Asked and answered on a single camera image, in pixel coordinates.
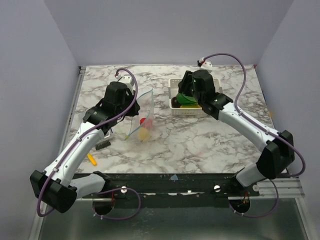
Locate green toy bok choy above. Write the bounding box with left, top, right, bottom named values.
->
left=176, top=93, right=197, bottom=106

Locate white perforated plastic basket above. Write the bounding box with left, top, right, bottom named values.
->
left=168, top=77, right=223, bottom=118

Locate clear zip top bag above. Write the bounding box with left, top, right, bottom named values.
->
left=125, top=88, right=155, bottom=143

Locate red toy tomato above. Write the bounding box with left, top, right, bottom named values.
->
left=139, top=117, right=154, bottom=129

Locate yellow toy lemon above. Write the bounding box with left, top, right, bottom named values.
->
left=137, top=127, right=151, bottom=142

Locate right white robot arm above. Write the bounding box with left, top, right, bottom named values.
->
left=178, top=69, right=295, bottom=196

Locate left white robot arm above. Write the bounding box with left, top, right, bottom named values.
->
left=30, top=80, right=140, bottom=213

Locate yellow toy star fruit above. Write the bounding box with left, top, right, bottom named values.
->
left=180, top=104, right=202, bottom=109

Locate black comb-like part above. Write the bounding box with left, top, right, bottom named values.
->
left=95, top=140, right=111, bottom=151

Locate yellow marker pen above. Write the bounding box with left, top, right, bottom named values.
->
left=87, top=153, right=97, bottom=166

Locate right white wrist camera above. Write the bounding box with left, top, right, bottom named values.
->
left=197, top=58, right=213, bottom=73

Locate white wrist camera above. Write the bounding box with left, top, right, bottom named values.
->
left=115, top=74, right=135, bottom=93
left=197, top=58, right=213, bottom=73

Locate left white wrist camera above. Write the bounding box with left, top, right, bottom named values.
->
left=115, top=74, right=135, bottom=93

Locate aluminium frame rail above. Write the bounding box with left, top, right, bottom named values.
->
left=58, top=66, right=87, bottom=156

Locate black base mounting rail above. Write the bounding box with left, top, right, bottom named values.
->
left=81, top=172, right=261, bottom=208

